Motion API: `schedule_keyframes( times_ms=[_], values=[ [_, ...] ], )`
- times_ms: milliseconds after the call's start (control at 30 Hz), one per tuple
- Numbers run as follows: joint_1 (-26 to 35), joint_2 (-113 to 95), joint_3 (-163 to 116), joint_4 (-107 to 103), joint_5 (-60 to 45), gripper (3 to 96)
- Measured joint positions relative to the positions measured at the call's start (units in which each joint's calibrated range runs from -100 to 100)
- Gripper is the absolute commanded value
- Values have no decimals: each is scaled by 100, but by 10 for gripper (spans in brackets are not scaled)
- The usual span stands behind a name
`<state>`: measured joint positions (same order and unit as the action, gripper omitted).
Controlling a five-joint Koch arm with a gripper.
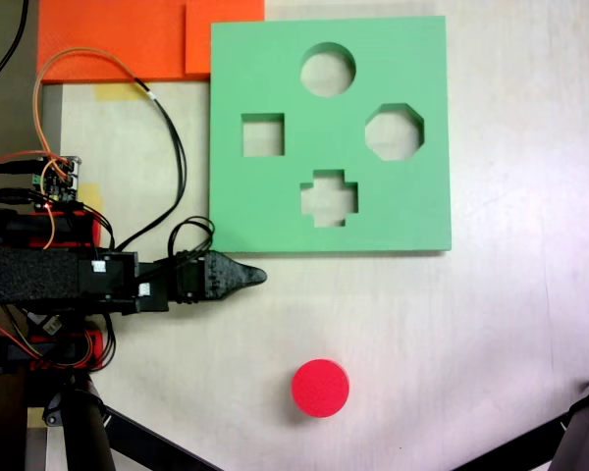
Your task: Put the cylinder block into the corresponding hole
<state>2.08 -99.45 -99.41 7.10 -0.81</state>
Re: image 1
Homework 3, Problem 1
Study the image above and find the red cylinder block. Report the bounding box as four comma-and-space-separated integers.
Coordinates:
291, 358, 350, 419

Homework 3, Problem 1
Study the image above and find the orange block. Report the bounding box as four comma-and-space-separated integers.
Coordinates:
184, 0, 266, 76

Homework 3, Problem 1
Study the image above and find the red black table clamp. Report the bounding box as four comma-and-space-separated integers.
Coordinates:
0, 329, 105, 377
0, 208, 104, 250

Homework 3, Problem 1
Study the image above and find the yellow tape piece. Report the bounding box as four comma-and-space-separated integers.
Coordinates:
80, 183, 104, 211
26, 405, 49, 431

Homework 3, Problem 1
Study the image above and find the thin black tripod brace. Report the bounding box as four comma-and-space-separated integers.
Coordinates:
452, 411, 570, 471
101, 404, 225, 471

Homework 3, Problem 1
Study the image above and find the green circuit board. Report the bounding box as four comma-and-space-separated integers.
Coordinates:
28, 155, 83, 203

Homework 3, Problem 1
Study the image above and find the thick black tripod leg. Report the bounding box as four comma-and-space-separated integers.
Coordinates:
548, 369, 589, 471
58, 371, 117, 471

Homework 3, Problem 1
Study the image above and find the green shape sorter board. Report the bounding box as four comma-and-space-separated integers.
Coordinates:
207, 15, 454, 257

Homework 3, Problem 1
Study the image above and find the yellow tape strip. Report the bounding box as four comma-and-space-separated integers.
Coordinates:
94, 81, 144, 102

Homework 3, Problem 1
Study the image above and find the flat orange plate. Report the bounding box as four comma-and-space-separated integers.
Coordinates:
36, 0, 187, 83

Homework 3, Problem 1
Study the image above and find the thin black wire pair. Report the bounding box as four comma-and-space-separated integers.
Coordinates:
113, 77, 189, 251

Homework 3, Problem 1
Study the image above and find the black USB plug cable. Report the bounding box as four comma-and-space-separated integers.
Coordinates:
0, 160, 44, 177
0, 187, 44, 206

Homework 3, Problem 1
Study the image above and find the thin orange wire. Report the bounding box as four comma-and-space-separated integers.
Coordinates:
32, 46, 154, 251

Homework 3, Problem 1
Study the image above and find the thick black cable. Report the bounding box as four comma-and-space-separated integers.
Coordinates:
0, 0, 31, 134

